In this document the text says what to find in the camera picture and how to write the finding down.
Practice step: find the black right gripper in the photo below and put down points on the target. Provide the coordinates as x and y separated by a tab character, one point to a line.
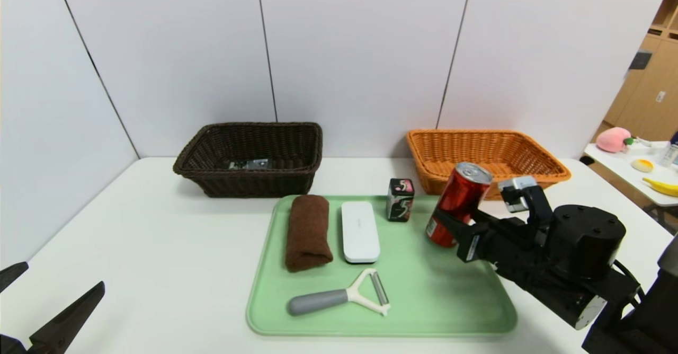
470	244

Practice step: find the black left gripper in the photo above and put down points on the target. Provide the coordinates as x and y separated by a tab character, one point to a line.
10	345

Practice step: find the red soda can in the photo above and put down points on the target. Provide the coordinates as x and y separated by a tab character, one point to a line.
461	195

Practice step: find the black chewing gum box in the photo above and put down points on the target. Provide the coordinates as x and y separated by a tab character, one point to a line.
400	203

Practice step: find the brown towel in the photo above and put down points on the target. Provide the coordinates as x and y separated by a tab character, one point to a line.
307	232

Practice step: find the black pump bottle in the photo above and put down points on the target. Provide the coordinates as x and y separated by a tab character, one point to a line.
251	164

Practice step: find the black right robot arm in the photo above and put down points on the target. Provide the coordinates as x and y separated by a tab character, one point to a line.
582	237

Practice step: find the orange wicker basket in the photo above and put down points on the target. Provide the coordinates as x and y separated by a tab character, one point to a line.
529	147

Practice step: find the dark brown wicker basket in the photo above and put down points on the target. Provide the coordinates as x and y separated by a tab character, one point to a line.
249	184

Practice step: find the light green plastic tray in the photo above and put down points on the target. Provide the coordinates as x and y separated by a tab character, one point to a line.
424	290

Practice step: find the white rectangular case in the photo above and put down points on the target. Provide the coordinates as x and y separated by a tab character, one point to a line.
360	232

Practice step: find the white side table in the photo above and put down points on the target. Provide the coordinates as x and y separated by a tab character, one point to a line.
619	173

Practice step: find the pink peach plush toy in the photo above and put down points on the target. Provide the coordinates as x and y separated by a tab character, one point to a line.
612	141

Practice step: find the yellow banana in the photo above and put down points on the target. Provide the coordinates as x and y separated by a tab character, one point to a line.
662	187

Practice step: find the wooden cabinet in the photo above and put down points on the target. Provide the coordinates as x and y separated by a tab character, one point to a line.
646	110

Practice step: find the clear plastic bottle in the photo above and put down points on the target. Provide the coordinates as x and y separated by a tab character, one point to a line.
669	155

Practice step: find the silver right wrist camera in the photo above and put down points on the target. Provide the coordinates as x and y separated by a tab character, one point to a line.
516	191

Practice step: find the dark grey wall box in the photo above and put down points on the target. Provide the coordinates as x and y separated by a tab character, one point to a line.
639	60

